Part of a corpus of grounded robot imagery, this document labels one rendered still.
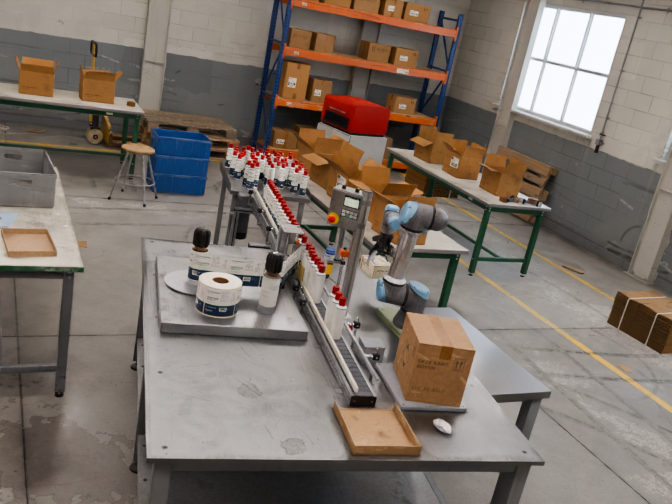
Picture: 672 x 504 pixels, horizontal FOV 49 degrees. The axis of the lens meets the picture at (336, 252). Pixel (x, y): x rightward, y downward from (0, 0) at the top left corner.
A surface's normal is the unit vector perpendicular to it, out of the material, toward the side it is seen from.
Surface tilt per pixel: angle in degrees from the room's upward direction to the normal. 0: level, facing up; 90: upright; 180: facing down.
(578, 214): 90
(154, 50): 90
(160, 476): 90
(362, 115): 90
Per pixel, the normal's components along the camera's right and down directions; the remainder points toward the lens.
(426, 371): 0.08, 0.34
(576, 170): -0.90, -0.04
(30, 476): 0.19, -0.93
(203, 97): 0.39, 0.37
